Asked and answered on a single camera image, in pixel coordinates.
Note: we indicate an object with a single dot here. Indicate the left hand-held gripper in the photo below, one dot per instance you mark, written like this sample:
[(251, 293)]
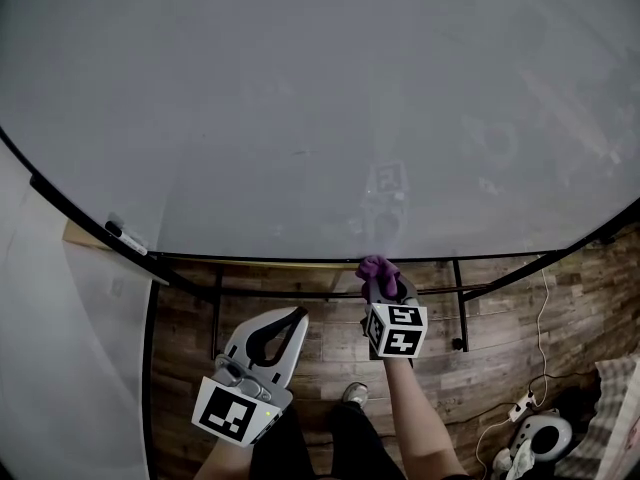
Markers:
[(225, 413)]

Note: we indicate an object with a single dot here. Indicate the white marker pen black cap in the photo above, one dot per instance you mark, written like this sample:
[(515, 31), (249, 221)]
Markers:
[(125, 238)]

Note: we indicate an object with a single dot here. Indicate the white round device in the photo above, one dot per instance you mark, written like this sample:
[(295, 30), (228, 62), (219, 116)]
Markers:
[(542, 438)]

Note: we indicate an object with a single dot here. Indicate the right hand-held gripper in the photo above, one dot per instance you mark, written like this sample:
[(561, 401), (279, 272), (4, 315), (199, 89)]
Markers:
[(397, 333)]

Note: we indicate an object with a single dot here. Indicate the person's right forearm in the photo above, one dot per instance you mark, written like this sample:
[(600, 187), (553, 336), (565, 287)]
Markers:
[(420, 418)]

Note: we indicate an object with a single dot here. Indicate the white power strip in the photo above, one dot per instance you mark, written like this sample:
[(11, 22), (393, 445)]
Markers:
[(521, 407)]

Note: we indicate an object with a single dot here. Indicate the whiteboard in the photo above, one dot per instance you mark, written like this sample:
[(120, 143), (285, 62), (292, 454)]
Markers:
[(300, 93)]

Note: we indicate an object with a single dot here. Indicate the white sneaker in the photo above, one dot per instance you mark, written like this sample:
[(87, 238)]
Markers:
[(512, 463)]

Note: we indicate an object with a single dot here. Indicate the checked fabric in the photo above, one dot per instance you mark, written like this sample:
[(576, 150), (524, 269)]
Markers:
[(610, 418)]

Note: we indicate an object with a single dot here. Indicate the purple cloth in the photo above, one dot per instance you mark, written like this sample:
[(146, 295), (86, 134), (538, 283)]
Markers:
[(377, 270)]

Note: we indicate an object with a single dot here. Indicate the person's right shoe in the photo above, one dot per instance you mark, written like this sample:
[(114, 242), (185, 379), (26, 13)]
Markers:
[(355, 394)]

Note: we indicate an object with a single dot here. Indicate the person's left forearm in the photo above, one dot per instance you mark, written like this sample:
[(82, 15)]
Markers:
[(225, 463)]

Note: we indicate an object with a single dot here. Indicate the wooden table white legs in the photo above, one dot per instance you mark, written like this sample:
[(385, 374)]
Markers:
[(80, 235)]

